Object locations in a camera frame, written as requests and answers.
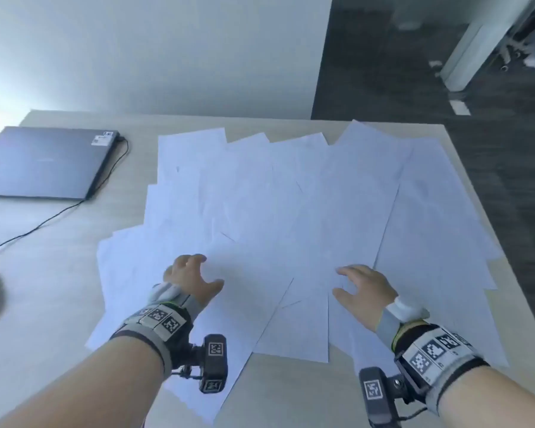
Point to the person's left hand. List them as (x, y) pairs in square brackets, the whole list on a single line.
[(189, 276)]

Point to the person's right hand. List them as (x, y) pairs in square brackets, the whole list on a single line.
[(365, 294)]

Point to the spread of white paper sheets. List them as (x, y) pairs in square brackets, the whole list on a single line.
[(303, 196)]

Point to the person's left forearm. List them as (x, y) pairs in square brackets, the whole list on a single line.
[(89, 387)]

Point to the light wooden table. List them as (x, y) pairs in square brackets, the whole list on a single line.
[(49, 262)]

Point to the grey closed laptop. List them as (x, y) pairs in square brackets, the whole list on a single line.
[(40, 162)]

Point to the white pillar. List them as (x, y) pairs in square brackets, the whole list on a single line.
[(466, 57)]

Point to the grey office chair base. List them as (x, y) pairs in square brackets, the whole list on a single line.
[(510, 51)]

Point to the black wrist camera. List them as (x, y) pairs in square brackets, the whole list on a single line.
[(214, 363), (376, 392)]

